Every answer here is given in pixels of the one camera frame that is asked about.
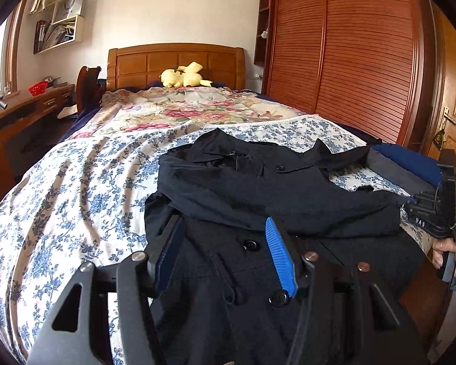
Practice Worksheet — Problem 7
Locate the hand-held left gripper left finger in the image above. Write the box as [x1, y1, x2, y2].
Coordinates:
[25, 215, 185, 365]

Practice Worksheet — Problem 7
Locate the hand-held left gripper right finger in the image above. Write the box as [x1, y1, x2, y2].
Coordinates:
[265, 217, 430, 365]

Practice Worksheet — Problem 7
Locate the black coat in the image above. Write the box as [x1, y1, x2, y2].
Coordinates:
[144, 128, 428, 365]

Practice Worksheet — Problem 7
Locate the person's right hand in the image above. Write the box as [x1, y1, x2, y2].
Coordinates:
[432, 236, 456, 279]

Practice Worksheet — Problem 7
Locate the blue floral blanket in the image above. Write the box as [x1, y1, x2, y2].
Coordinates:
[0, 116, 437, 363]

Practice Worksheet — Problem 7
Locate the pink floral quilt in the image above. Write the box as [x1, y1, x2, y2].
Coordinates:
[70, 85, 318, 139]

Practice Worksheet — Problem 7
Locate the wooden slatted wardrobe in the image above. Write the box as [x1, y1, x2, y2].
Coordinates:
[264, 0, 437, 156]

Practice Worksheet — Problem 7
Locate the yellow plush toy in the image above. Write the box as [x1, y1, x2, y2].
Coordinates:
[160, 61, 213, 89]

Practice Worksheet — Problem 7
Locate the wooden chair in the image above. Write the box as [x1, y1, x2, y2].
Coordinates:
[75, 66, 102, 116]

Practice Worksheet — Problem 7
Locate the wooden bed headboard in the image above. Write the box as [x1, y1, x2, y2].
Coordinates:
[107, 43, 247, 92]

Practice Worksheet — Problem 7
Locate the wooden corner shelf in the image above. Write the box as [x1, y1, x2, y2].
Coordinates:
[254, 0, 272, 65]

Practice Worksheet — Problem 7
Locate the row of binders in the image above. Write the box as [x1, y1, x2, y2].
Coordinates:
[33, 20, 48, 54]

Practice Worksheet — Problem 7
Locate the white wall shelf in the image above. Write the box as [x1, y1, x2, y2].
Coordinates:
[28, 0, 92, 54]

